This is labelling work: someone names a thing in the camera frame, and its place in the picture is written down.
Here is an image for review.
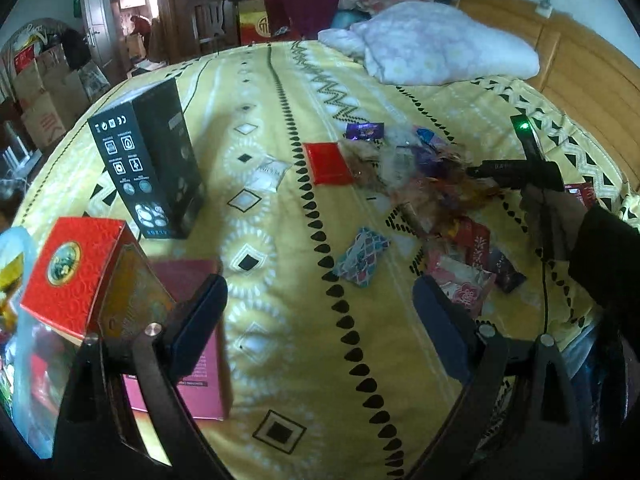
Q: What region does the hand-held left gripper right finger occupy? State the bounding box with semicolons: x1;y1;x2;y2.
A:
412;274;586;480

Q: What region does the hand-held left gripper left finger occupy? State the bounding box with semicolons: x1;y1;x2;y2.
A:
52;274;236;480

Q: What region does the pile of assorted snacks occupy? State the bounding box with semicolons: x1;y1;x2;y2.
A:
340;122;601;296

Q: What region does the person's right forearm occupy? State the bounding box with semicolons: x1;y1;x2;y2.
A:
567;205;640;341

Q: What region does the person's right hand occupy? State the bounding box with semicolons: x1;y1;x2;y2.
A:
519;182;588;263

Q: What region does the pink snack packet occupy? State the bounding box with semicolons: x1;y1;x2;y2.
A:
425;250;496;316

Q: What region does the flat pink box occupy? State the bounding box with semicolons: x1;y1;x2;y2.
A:
122;259;232;422

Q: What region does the narrow red snack packet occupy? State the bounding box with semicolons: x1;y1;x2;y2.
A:
450;217;493;273

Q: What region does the blue patterned snack packet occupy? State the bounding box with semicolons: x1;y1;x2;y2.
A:
332;227;391;288

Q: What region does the yellow patterned bedsheet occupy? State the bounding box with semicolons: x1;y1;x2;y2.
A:
10;40;631;480

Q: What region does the purple candy wrapper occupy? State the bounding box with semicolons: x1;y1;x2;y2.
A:
345;122;386;141

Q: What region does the wooden headboard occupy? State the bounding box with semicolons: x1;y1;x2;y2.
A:
457;0;640;181

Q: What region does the white floral quilt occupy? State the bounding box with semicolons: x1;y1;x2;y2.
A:
317;0;541;86

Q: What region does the red and gold gift box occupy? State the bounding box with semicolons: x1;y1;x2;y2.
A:
20;217;176;348

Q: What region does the small white snack packet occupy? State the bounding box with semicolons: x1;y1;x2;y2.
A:
247;157;293;191

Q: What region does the tall black product box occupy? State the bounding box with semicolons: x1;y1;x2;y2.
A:
87;77;206;240

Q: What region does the maroon jacket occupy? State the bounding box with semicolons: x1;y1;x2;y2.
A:
260;0;341;41

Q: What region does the red-printed cardboard box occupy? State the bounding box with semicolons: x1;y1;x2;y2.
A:
20;92;68;148

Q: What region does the red box with gold emblem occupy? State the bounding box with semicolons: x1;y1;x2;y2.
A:
237;0;273;46

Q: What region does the plain brown cardboard box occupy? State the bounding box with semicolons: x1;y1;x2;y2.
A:
55;67;93;111

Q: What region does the black bag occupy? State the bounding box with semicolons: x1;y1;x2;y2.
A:
60;27;93;68

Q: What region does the dark wooden chair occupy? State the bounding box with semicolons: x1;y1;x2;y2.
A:
187;0;241;56

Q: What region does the red and white bag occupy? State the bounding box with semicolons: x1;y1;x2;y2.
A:
14;46;38;73

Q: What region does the wooden door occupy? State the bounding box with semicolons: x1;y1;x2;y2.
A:
80;0;113;81

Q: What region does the dark wooden wardrobe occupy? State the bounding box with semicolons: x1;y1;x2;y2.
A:
152;0;271;58

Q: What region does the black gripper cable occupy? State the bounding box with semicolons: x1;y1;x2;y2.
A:
537;195;556;336

